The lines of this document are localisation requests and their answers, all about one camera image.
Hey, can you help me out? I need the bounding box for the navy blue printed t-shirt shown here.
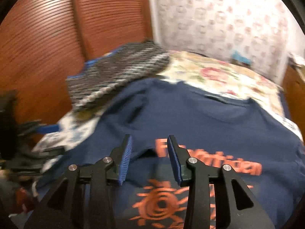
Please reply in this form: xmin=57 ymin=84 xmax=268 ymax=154
xmin=37 ymin=79 xmax=304 ymax=228

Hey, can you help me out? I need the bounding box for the dark patterned folded cloth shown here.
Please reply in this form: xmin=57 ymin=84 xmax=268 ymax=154
xmin=66 ymin=40 xmax=170 ymax=111

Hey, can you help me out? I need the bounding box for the blue tissue box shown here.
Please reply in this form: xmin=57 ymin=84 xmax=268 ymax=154
xmin=232 ymin=51 xmax=252 ymax=66

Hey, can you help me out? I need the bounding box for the wooden sideboard cabinet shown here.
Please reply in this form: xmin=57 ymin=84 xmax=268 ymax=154
xmin=283 ymin=65 xmax=305 ymax=138

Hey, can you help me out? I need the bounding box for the circle patterned curtain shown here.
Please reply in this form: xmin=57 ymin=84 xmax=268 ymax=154
xmin=150 ymin=0 xmax=294 ymax=84

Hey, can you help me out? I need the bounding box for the wooden louvered closet door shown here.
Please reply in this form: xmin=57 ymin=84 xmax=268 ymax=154
xmin=1 ymin=0 xmax=153 ymax=123

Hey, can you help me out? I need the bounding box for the floral pink quilt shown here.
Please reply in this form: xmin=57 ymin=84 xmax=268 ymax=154
xmin=157 ymin=50 xmax=285 ymax=117

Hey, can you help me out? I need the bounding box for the blue floral white bedsheet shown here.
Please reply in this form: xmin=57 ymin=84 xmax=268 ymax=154
xmin=32 ymin=110 xmax=106 ymax=175

